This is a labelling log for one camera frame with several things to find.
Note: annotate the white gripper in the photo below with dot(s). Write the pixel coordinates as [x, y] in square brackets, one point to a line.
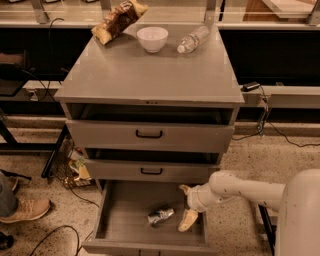
[195, 199]

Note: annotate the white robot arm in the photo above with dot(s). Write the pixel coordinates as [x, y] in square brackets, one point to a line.
[297, 203]

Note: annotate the grey middle drawer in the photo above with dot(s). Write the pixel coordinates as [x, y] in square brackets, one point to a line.
[158, 166]

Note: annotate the grey drawer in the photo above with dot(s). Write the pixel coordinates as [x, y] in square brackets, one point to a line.
[152, 128]
[158, 166]
[122, 228]

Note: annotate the grey bottom drawer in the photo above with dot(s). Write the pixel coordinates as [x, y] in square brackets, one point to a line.
[122, 228]

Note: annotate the grey drawer cabinet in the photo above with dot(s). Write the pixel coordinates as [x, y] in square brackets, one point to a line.
[123, 73]

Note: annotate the grey top drawer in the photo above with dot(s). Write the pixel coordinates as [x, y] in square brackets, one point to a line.
[152, 128]

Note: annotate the black metal stand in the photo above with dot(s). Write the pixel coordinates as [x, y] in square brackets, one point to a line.
[270, 229]

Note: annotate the black power adapter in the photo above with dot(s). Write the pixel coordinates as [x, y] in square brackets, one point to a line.
[250, 86]

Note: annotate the clear plastic water bottle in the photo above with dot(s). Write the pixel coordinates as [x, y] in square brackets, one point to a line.
[193, 40]

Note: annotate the tan sneaker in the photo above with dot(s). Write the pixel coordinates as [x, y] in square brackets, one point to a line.
[28, 210]

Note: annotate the white bowl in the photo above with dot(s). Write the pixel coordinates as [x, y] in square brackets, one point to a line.
[152, 39]

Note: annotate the brown chip bag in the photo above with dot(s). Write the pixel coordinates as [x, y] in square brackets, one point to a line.
[116, 21]

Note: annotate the wire basket with items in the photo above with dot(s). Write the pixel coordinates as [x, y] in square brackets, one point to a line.
[69, 167]

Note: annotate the black table leg frame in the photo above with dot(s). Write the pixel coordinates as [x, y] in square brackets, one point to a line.
[12, 145]

